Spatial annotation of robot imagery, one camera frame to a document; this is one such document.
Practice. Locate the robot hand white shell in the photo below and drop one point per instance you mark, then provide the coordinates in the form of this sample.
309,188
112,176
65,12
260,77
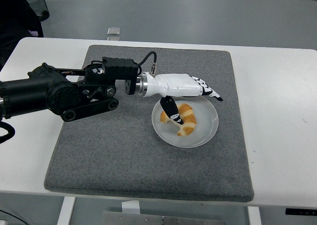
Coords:
178,85

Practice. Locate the croissant bread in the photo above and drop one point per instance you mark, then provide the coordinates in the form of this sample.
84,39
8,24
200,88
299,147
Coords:
189,121

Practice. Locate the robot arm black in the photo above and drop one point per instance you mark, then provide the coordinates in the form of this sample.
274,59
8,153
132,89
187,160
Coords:
49,93

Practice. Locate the pale grey round plate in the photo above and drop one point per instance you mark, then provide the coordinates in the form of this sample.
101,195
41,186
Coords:
205,130

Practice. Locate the grey metal plate with screws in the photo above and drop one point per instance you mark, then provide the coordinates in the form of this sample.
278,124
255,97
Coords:
158,220

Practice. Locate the grey felt mat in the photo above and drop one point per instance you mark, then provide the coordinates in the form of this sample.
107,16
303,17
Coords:
123,160

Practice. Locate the white table leg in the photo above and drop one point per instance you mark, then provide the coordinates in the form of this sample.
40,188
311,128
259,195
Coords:
254,216
65,212

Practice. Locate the grey waste bin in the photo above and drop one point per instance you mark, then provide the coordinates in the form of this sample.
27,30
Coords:
38,4

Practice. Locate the black table control box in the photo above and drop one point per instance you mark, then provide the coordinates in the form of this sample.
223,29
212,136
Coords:
301,211

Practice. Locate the person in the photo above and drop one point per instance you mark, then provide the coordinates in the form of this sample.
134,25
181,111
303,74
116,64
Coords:
12,24

